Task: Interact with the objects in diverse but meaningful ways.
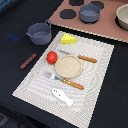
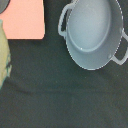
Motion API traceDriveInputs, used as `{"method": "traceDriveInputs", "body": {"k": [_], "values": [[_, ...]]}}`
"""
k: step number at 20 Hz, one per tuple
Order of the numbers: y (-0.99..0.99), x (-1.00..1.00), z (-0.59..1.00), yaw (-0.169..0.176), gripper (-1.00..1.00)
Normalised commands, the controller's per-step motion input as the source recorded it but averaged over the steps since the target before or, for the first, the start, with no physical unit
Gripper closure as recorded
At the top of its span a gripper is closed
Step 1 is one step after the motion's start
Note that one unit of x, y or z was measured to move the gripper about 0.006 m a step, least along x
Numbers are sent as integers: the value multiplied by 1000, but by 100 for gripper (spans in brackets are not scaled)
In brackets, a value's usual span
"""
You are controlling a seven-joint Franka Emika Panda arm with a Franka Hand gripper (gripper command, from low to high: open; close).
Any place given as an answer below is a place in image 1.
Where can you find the red toy tomato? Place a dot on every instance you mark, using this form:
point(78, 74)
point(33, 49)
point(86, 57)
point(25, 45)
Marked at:
point(52, 57)

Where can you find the yellow toy cheese wedge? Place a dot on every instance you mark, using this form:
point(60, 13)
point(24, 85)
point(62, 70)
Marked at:
point(68, 39)

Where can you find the round wooden plate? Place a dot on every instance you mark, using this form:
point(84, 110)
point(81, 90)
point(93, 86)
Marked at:
point(68, 66)

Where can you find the woven grey placemat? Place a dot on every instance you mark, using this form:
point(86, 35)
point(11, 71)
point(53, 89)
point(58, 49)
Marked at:
point(36, 89)

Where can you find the grey pot on table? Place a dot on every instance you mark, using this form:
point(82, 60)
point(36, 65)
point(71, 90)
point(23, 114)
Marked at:
point(40, 33)

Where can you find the brown toy stove board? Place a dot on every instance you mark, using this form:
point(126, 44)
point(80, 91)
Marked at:
point(104, 27)

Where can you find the grey pot on stove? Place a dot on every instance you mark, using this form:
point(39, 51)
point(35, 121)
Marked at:
point(89, 13)

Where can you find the black stove burner back-left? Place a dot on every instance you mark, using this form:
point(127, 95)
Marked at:
point(76, 2)

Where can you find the black stove burner back-right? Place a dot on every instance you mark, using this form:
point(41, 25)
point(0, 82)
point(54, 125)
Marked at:
point(98, 4)

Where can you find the beige bowl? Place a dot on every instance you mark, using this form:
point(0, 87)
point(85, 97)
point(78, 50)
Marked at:
point(122, 15)

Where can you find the toy knife wooden handle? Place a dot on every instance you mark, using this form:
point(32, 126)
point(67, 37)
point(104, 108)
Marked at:
point(79, 56)

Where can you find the toy fork wooden handle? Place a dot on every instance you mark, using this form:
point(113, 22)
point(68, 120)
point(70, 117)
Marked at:
point(54, 77)

